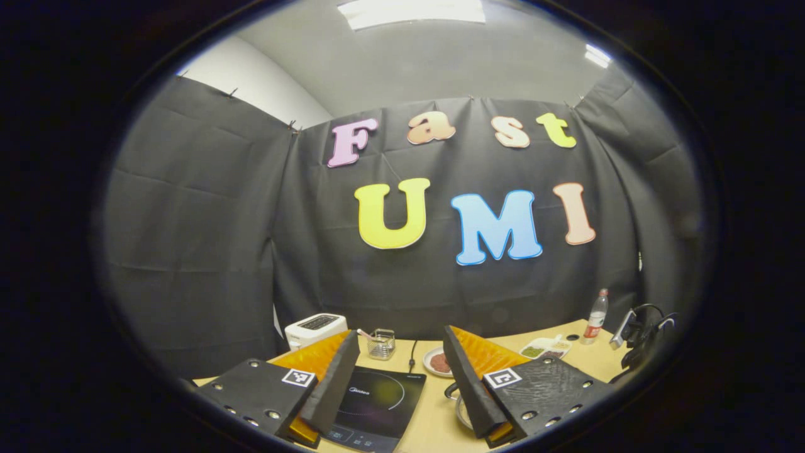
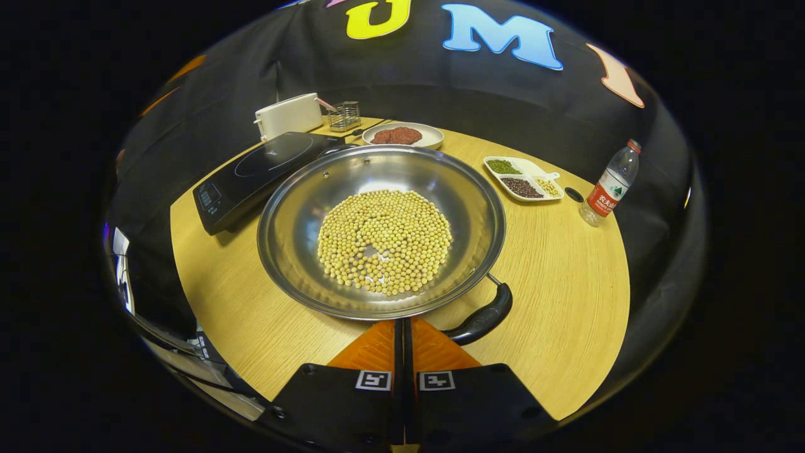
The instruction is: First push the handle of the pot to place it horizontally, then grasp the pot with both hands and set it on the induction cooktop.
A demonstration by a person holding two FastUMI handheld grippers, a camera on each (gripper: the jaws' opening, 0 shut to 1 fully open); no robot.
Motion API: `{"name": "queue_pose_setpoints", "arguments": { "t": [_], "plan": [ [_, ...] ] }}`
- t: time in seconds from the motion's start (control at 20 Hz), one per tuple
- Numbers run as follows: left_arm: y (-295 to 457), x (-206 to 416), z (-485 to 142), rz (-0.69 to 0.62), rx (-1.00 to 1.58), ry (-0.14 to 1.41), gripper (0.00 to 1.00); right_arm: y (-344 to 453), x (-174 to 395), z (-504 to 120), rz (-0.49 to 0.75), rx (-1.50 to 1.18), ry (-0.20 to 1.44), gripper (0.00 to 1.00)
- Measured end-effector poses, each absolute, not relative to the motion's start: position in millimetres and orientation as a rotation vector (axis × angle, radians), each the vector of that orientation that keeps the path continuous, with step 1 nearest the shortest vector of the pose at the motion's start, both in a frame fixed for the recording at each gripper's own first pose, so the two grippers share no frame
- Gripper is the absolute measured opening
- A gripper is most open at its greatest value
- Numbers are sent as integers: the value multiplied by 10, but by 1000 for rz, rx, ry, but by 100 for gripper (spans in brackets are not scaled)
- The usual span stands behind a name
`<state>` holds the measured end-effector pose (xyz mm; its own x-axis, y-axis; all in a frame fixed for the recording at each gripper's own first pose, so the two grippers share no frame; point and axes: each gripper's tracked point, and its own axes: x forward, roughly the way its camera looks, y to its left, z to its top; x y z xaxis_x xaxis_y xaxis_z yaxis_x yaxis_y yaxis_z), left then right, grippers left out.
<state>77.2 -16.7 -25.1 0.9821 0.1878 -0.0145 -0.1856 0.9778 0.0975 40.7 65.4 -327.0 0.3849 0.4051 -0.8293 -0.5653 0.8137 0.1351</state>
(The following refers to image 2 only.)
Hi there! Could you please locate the heap of dark red beans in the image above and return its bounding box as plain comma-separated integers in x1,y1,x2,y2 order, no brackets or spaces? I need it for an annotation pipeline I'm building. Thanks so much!
501,177,545,199

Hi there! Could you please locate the clear plastic water bottle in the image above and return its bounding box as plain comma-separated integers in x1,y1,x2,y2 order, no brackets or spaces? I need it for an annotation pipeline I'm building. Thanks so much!
579,139,643,227

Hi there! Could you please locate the black power cable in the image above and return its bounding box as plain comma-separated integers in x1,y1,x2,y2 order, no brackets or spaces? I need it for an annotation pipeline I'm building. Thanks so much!
349,118,396,138

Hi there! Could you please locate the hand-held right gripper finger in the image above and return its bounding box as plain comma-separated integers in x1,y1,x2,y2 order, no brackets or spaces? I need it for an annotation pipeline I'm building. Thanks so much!
261,318,405,450
402,316,560,450

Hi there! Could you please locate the metal wire basket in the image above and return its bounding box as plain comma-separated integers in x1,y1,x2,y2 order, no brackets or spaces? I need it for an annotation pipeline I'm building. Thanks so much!
327,101,362,133

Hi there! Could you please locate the white toaster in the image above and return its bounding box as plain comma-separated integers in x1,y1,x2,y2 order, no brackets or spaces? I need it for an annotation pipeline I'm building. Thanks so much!
253,92,325,142

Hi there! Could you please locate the white divided dish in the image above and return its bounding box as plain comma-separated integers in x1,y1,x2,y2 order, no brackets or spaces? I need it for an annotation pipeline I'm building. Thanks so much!
483,155,565,203

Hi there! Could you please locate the black induction cooktop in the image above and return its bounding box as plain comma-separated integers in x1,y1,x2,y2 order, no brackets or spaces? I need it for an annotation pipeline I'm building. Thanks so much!
192,131,343,236

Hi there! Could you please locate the black backdrop cloth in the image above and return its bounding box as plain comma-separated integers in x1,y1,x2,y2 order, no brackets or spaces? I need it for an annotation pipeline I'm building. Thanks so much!
104,0,705,391

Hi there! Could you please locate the white round plate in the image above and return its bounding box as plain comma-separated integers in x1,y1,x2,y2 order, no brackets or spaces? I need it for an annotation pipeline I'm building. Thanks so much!
362,122,445,150

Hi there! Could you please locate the stainless steel pot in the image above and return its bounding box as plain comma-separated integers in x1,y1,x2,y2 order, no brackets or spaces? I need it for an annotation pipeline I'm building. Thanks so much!
257,143,514,347

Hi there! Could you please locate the pile of soybeans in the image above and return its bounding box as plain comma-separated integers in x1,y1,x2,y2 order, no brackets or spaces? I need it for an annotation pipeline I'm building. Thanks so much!
316,189,453,296

